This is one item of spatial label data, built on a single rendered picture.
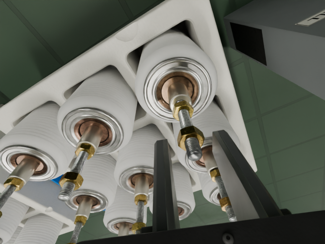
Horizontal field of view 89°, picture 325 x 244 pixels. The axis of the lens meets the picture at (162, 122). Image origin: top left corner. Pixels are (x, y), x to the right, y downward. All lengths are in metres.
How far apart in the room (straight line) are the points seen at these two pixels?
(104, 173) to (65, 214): 0.30
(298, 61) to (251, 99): 0.31
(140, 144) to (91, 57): 0.15
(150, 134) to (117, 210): 0.18
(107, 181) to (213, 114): 0.22
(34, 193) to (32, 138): 0.31
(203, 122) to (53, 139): 0.22
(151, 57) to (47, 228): 0.55
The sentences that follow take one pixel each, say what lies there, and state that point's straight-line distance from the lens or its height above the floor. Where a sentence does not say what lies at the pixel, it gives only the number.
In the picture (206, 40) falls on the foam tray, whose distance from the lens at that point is 0.25.
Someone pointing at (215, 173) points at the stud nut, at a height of 0.29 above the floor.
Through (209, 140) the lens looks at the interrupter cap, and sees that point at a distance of 0.24.
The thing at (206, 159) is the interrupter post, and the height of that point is 0.26.
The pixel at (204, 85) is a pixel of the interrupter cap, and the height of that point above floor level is 0.25.
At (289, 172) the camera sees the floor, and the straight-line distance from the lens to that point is 0.90.
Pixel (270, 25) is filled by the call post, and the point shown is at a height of 0.18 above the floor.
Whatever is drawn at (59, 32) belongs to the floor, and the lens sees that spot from 0.47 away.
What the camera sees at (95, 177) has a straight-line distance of 0.33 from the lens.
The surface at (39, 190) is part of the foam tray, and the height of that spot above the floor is 0.15.
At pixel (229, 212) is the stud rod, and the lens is 0.21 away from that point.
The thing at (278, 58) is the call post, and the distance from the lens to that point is 0.29.
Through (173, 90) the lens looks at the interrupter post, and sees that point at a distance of 0.17.
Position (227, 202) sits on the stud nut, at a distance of 0.21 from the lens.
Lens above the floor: 0.42
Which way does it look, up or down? 55 degrees down
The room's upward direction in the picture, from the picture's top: 176 degrees clockwise
